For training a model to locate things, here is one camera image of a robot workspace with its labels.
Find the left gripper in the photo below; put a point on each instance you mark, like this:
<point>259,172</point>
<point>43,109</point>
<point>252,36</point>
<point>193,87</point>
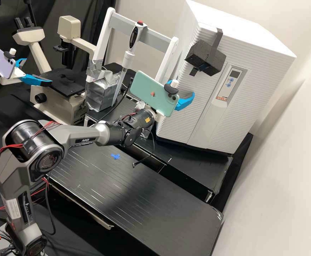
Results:
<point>12,78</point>

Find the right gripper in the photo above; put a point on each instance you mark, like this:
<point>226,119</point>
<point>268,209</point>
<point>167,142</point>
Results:
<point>160,115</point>

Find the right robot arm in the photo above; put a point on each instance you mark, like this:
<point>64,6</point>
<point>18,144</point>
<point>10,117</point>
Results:
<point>78,133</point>

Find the incubator door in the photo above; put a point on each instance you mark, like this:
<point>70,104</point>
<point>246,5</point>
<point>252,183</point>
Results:
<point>198,106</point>

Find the cream microscope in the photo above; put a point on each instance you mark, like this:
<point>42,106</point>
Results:
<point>56,104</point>

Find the white pipette stand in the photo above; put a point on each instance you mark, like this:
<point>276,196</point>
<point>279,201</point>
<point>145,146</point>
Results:
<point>155,36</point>

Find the pipette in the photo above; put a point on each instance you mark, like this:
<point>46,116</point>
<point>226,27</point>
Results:
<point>135,37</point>

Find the white incubator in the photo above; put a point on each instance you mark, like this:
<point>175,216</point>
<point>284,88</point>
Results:
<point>238,24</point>

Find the right wrist camera phone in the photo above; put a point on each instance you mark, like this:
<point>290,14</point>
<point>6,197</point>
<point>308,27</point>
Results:
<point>150,90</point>

